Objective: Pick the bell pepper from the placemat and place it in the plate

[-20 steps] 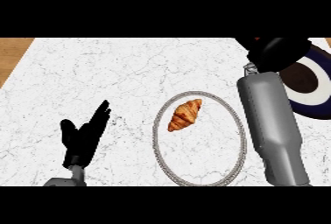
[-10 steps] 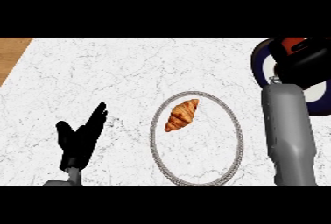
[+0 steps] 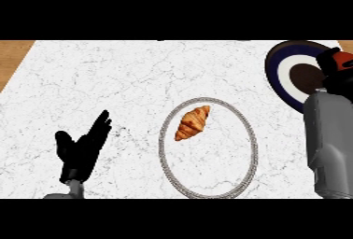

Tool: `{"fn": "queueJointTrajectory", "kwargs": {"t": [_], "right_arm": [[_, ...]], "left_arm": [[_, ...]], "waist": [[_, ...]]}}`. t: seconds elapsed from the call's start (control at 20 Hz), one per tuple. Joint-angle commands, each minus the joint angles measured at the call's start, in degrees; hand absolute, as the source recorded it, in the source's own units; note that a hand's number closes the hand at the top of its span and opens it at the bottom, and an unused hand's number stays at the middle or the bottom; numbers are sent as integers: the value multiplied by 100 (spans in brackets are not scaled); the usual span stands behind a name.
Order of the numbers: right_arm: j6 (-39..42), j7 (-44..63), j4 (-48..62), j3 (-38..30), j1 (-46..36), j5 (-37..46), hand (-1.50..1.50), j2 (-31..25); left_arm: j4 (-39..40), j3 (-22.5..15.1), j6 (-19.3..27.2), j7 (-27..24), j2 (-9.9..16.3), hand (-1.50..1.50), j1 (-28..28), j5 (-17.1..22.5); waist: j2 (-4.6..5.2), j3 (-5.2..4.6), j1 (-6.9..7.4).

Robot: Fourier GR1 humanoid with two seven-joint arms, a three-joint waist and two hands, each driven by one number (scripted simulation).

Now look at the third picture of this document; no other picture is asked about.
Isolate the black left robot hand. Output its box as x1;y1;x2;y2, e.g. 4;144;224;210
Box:
53;109;114;185

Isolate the blue white brown round plate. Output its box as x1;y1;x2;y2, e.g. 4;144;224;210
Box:
263;40;342;115

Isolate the golden brown croissant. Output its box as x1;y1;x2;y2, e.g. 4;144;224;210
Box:
174;105;212;142

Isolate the red orange bell pepper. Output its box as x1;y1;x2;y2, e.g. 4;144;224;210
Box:
331;50;353;72

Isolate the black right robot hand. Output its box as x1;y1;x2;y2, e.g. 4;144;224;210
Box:
314;46;353;104

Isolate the white oval placemat grey rim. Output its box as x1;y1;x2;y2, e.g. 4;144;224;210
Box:
156;96;260;200

